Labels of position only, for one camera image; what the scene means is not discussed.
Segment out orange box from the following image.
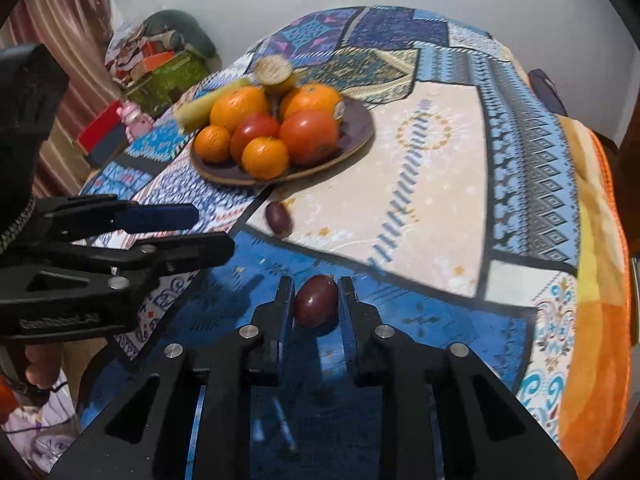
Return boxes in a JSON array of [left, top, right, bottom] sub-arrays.
[[139, 42, 176, 74]]

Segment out grey-green pillow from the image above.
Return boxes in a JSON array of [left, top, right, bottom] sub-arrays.
[[142, 8, 219, 59]]

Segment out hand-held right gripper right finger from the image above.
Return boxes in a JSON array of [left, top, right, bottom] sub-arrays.
[[338, 275, 577, 480]]

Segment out dark grey bag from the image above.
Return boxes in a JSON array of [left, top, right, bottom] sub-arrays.
[[527, 68, 569, 117]]

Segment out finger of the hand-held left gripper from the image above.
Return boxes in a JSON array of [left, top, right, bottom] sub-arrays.
[[9, 232, 236, 307], [39, 195, 201, 242]]

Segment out red tomato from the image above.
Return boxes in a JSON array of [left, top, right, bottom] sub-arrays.
[[278, 109, 341, 167], [229, 112, 281, 161]]

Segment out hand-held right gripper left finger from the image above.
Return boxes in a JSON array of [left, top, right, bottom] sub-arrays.
[[50, 275, 296, 480]]

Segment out brown round plate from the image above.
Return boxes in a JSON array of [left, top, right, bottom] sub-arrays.
[[189, 94, 375, 187]]

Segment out pink toy figure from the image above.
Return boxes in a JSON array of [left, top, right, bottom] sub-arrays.
[[117, 99, 154, 139]]

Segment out small orange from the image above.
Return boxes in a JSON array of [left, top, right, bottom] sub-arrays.
[[193, 124, 232, 165], [241, 136, 291, 181]]

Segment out red box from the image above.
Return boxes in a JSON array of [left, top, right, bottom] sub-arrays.
[[77, 104, 126, 154]]

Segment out striped brown curtain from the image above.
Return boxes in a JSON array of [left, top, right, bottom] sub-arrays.
[[0, 0, 114, 202]]

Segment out dark purple plum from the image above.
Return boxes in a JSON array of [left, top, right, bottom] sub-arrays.
[[264, 201, 293, 237], [292, 273, 340, 330]]

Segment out blue patchwork blanket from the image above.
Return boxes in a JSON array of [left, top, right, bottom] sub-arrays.
[[75, 6, 634, 480]]

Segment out large orange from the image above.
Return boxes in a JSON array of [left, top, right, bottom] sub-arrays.
[[208, 85, 271, 134], [278, 82, 346, 124]]

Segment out person's left hand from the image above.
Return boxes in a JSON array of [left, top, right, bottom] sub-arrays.
[[24, 342, 64, 390]]

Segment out green cardboard box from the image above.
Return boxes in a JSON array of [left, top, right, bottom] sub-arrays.
[[124, 52, 211, 104]]

